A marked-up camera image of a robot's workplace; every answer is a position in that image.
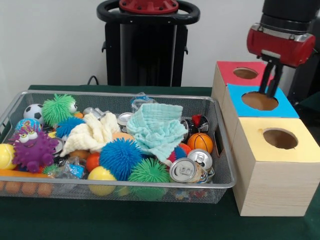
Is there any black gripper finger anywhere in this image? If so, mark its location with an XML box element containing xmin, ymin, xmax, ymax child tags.
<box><xmin>258</xmin><ymin>61</ymin><xmax>275</xmax><ymax>94</ymax></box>
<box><xmin>266</xmin><ymin>63</ymin><xmax>284</xmax><ymax>98</ymax></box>

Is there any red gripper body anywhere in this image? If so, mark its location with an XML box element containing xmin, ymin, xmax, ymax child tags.
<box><xmin>246</xmin><ymin>23</ymin><xmax>317</xmax><ymax>69</ymax></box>

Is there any mint green cloth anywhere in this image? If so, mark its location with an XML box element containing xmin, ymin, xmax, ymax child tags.
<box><xmin>126</xmin><ymin>103</ymin><xmax>189</xmax><ymax>168</ymax></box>

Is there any silver drink can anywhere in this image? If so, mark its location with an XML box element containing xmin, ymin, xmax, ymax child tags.
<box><xmin>169</xmin><ymin>157</ymin><xmax>202</xmax><ymax>184</ymax></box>

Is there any wooden box with three holes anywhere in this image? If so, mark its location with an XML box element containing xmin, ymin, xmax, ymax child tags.
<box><xmin>211</xmin><ymin>60</ymin><xmax>320</xmax><ymax>217</ymax></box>

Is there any shallow silver mesh bin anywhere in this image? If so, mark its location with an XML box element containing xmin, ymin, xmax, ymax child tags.
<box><xmin>0</xmin><ymin>90</ymin><xmax>237</xmax><ymax>205</ymax></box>

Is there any dark green table cloth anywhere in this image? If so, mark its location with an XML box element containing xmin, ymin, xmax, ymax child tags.
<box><xmin>0</xmin><ymin>84</ymin><xmax>320</xmax><ymax>240</ymax></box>
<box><xmin>298</xmin><ymin>91</ymin><xmax>320</xmax><ymax>111</ymax></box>

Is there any small orange basketball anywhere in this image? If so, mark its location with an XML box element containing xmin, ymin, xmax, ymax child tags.
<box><xmin>187</xmin><ymin>133</ymin><xmax>214</xmax><ymax>155</ymax></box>

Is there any blue spiky ball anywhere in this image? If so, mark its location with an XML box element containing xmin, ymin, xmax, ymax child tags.
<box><xmin>99</xmin><ymin>137</ymin><xmax>144</xmax><ymax>182</ymax></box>

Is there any cream cloth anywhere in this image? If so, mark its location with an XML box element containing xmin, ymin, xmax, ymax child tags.
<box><xmin>59</xmin><ymin>112</ymin><xmax>121</xmax><ymax>158</ymax></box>

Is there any green spiky ball with eyes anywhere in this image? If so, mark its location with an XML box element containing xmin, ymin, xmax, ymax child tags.
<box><xmin>41</xmin><ymin>93</ymin><xmax>79</xmax><ymax>126</ymax></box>

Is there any small soccer ball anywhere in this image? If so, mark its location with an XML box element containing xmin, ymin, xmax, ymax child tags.
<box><xmin>23</xmin><ymin>103</ymin><xmax>44</xmax><ymax>120</ymax></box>

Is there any purple spiky monster toy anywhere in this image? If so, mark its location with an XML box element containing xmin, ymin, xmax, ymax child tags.
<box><xmin>8</xmin><ymin>126</ymin><xmax>60</xmax><ymax>174</ymax></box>

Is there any orange toy building block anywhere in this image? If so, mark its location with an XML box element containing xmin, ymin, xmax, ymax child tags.
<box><xmin>0</xmin><ymin>169</ymin><xmax>55</xmax><ymax>197</ymax></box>

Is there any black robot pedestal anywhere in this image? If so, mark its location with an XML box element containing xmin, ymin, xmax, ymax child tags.
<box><xmin>96</xmin><ymin>0</ymin><xmax>201</xmax><ymax>87</ymax></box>

